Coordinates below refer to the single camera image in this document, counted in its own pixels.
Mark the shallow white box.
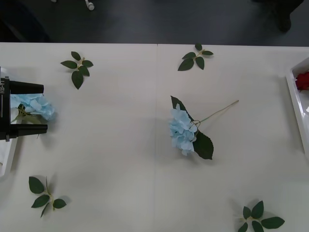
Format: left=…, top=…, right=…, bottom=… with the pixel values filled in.
left=0, top=138, right=18, bottom=180
left=285, top=57, right=309, bottom=157

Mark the pale blue artificial flower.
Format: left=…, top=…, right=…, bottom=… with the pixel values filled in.
left=10, top=93, right=58, bottom=123
left=169, top=95, right=239, bottom=160

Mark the loose green leaf twig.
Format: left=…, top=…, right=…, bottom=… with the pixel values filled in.
left=177, top=43, right=214, bottom=72
left=237, top=200, right=285, bottom=232
left=60, top=51, right=94, bottom=90
left=28, top=176, right=67, bottom=218

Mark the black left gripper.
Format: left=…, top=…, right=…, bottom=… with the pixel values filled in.
left=0, top=75, right=48, bottom=142

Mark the red artificial rose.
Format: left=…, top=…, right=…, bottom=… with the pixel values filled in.
left=295, top=71, right=309, bottom=92

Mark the person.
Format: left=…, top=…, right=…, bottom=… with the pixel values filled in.
left=251, top=0, right=306, bottom=33

